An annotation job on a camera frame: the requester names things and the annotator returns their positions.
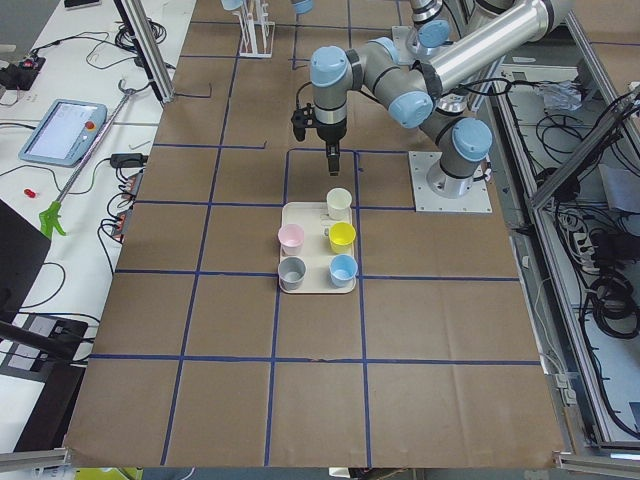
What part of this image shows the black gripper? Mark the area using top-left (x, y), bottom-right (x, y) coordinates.
top-left (316, 119), bottom-right (347, 176)

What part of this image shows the white plastic cup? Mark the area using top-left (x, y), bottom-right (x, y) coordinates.
top-left (326, 188), bottom-right (352, 220)

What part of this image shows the yellow plastic cup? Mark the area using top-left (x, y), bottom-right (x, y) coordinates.
top-left (328, 222), bottom-right (356, 254)

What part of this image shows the pink plastic cup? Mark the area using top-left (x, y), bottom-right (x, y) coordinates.
top-left (277, 223), bottom-right (305, 255)

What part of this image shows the light blue plastic cup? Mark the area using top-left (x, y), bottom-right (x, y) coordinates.
top-left (329, 254), bottom-right (358, 288)

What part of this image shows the grey plastic cup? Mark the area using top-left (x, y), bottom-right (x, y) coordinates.
top-left (278, 256), bottom-right (307, 291)

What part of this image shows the cream plastic tray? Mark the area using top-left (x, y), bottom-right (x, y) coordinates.
top-left (280, 202), bottom-right (357, 294)

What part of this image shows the black power adapter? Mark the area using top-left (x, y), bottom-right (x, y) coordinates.
top-left (109, 152), bottom-right (148, 169)

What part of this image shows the brown paper table cover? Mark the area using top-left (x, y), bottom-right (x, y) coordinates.
top-left (65, 1), bottom-right (565, 468)

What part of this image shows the blue teach pendant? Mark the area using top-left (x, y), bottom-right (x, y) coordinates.
top-left (18, 99), bottom-right (107, 167)

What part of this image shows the reacher grabber tool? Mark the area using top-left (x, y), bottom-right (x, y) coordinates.
top-left (39, 79), bottom-right (137, 240)

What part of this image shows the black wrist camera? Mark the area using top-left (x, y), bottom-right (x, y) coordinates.
top-left (291, 103), bottom-right (316, 142)

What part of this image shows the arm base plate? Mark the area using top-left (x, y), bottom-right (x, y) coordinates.
top-left (408, 151), bottom-right (492, 214)
top-left (392, 26), bottom-right (416, 62)

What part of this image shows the white wire cup rack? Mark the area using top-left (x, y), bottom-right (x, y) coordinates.
top-left (233, 0), bottom-right (275, 59)

